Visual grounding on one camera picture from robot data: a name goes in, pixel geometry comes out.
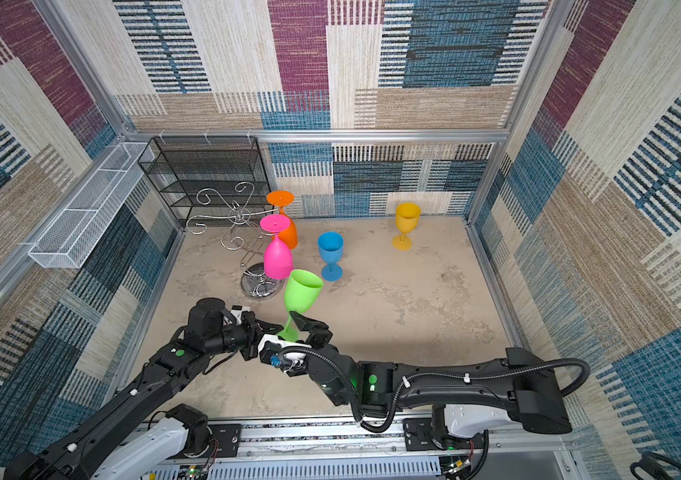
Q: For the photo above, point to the yellow plastic wine glass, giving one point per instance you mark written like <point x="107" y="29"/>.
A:
<point x="407" y="218"/>

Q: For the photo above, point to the aluminium front rail frame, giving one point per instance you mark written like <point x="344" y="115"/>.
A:
<point x="333" y="448"/>

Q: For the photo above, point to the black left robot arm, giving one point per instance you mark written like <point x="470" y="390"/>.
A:
<point x="188" y="353"/>

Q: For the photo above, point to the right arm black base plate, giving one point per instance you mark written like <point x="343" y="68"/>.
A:
<point x="420" y="435"/>

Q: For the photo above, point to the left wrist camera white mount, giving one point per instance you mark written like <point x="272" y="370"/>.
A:
<point x="234" y="314"/>

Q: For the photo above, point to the pink plastic wine glass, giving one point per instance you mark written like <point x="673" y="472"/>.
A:
<point x="278" y="256"/>

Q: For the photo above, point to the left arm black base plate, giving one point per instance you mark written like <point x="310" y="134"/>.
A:
<point x="220" y="440"/>

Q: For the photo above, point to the white wire mesh basket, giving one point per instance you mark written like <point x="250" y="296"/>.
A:
<point x="70" y="239"/>

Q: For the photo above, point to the green plastic wine glass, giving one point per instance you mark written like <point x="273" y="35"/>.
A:
<point x="301" y="291"/>

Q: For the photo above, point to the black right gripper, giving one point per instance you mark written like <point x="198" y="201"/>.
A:
<point x="323" y="335"/>

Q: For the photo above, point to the blue plastic wine glass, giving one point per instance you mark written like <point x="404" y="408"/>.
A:
<point x="331" y="247"/>

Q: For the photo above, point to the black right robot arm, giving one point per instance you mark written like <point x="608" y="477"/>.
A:
<point x="518" y="388"/>

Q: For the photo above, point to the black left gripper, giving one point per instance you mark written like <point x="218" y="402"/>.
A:
<point x="252" y="326"/>

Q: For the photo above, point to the black wire shelf rack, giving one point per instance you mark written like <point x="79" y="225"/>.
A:
<point x="206" y="176"/>

